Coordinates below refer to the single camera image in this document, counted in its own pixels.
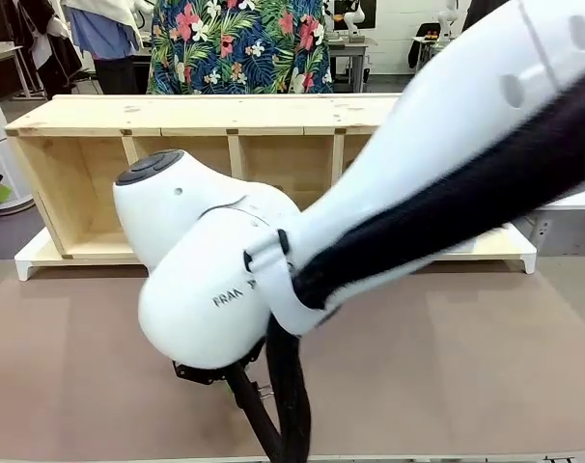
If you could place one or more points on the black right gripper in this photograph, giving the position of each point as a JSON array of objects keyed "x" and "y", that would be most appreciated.
[{"x": 198, "y": 375}]

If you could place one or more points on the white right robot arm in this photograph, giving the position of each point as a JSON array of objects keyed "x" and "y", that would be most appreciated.
[{"x": 201, "y": 217}]

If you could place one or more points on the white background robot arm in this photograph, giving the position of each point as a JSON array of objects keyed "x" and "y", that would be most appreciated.
[{"x": 449, "y": 17}]

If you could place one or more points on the white cylindrical bin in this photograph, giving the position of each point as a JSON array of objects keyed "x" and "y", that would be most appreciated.
[{"x": 3, "y": 125}]

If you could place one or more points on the white framed table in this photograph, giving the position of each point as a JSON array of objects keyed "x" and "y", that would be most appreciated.
[{"x": 3, "y": 50}]

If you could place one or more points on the person in blue shirt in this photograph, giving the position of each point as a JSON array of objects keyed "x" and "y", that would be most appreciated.
[{"x": 104, "y": 34}]

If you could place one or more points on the light wooden shelf unit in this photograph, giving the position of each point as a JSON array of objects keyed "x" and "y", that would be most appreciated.
[{"x": 176, "y": 111}]

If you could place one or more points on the person in floral shirt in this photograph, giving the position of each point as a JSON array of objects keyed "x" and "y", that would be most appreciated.
[{"x": 239, "y": 43}]

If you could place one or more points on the grey desk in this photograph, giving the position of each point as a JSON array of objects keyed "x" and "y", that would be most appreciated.
[{"x": 353, "y": 53}]

